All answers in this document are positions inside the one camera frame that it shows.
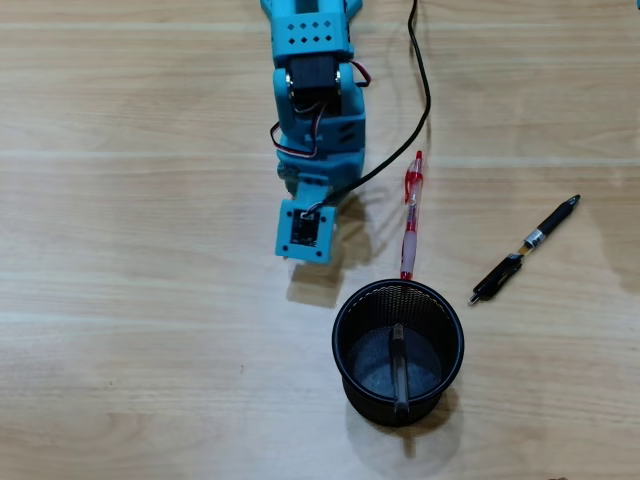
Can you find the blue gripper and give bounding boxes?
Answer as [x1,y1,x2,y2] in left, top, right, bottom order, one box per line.
[276,146,366,204]

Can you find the red retractable pen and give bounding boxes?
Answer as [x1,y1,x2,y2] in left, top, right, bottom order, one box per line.
[399,150,426,281]

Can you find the clear stick pen black cap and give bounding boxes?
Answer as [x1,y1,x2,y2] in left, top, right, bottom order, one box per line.
[388,322,411,417]

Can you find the black retractable pen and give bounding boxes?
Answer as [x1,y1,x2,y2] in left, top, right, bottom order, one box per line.
[468,194,582,306]

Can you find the black mesh pen holder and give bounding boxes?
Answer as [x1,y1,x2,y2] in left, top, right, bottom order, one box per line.
[331,278,466,429]

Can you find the long red white servo wire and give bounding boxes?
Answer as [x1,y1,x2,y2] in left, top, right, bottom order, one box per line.
[269,99,330,161]

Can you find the blue wrist camera box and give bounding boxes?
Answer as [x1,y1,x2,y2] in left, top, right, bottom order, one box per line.
[274,198,339,264]

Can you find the short red white servo wire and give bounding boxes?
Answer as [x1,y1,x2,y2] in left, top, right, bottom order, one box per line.
[349,59,374,89]

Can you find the black camera cable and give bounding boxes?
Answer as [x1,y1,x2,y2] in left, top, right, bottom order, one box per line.
[319,0,432,207]

